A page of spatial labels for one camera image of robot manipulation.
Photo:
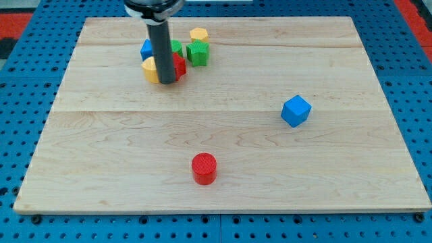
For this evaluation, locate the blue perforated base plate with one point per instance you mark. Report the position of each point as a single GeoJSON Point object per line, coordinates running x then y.
{"type": "Point", "coordinates": [32, 74]}

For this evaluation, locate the blue block behind rod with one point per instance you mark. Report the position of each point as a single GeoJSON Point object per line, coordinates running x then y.
{"type": "Point", "coordinates": [146, 50]}

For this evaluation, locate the green star block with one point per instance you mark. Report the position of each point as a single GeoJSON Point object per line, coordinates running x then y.
{"type": "Point", "coordinates": [198, 53]}

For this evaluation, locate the yellow round block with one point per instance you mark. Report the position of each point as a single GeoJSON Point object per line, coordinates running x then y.
{"type": "Point", "coordinates": [149, 70]}

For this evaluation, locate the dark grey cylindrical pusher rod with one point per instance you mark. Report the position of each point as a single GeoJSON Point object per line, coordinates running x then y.
{"type": "Point", "coordinates": [162, 52]}

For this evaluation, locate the red cylinder block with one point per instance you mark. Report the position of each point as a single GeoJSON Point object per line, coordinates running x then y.
{"type": "Point", "coordinates": [204, 168]}

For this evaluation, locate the green round block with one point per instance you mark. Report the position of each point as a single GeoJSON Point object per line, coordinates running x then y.
{"type": "Point", "coordinates": [177, 47]}

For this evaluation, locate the black and silver robot wrist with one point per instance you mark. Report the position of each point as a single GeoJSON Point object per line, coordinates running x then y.
{"type": "Point", "coordinates": [153, 12]}

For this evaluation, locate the red star block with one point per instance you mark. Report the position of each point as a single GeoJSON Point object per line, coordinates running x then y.
{"type": "Point", "coordinates": [179, 66]}

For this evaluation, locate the yellow hexagon block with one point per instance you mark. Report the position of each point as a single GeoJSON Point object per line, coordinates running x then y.
{"type": "Point", "coordinates": [199, 34]}

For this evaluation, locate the wooden board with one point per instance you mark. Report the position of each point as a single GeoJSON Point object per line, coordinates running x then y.
{"type": "Point", "coordinates": [115, 144]}

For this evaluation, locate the blue cube block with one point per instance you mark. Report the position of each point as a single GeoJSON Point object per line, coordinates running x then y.
{"type": "Point", "coordinates": [295, 111]}

